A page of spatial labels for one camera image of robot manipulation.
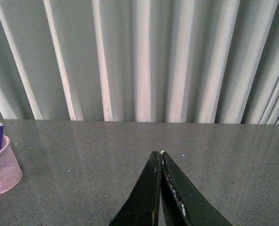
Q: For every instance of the grey pleated curtain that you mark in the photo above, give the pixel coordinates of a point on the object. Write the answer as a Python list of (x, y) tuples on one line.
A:
[(202, 61)]

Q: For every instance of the pink mesh pen cup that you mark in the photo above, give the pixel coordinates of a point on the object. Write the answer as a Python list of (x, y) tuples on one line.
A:
[(10, 171)]

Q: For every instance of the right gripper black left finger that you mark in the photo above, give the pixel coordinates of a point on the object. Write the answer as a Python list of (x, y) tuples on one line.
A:
[(142, 206)]

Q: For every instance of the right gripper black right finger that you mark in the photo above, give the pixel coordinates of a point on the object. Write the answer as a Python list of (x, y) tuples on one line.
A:
[(182, 202)]

